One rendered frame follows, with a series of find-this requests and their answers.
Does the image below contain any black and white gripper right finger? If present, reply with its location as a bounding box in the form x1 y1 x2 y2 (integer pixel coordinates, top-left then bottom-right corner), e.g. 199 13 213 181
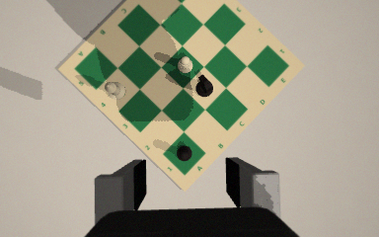
226 157 281 219

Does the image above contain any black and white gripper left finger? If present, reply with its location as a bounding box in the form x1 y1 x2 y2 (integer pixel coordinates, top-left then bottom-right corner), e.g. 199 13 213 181
95 159 146 224

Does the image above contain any green and cream chessboard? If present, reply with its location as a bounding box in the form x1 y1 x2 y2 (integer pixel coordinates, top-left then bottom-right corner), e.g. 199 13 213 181
58 0 305 191

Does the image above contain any white pawn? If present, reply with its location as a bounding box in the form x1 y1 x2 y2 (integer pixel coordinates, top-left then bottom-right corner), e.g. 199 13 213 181
178 56 192 73

